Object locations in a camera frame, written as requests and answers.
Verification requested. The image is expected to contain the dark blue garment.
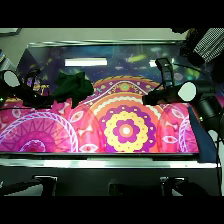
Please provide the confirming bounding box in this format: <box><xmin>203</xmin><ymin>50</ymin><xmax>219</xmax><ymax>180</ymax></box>
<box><xmin>187</xmin><ymin>104</ymin><xmax>219</xmax><ymax>164</ymax></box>

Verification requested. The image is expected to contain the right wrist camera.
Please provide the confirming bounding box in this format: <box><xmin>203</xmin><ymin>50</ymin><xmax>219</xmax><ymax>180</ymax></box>
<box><xmin>154</xmin><ymin>57</ymin><xmax>175</xmax><ymax>90</ymax></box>

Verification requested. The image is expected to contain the black garment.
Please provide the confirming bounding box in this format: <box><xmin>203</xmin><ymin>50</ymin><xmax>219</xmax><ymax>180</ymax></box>
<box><xmin>179</xmin><ymin>28</ymin><xmax>210</xmax><ymax>68</ymax></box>

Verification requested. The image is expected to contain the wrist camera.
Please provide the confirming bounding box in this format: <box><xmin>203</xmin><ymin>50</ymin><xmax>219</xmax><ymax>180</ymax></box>
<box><xmin>154</xmin><ymin>57</ymin><xmax>175</xmax><ymax>90</ymax></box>
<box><xmin>25</xmin><ymin>68</ymin><xmax>43</xmax><ymax>88</ymax></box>

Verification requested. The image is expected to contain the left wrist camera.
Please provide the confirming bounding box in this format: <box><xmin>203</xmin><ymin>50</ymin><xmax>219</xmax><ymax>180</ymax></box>
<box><xmin>25</xmin><ymin>68</ymin><xmax>43</xmax><ymax>88</ymax></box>

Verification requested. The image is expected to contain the dark green garment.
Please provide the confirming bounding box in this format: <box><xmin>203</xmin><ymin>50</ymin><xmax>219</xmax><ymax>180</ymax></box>
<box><xmin>51</xmin><ymin>71</ymin><xmax>95</xmax><ymax>110</ymax></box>

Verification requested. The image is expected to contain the checked shirt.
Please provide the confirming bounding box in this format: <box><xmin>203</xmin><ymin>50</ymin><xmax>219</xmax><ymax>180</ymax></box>
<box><xmin>193</xmin><ymin>28</ymin><xmax>224</xmax><ymax>64</ymax></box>

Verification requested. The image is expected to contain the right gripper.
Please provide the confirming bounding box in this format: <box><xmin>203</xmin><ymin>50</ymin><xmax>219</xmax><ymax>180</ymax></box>
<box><xmin>142</xmin><ymin>88</ymin><xmax>168</xmax><ymax>106</ymax></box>

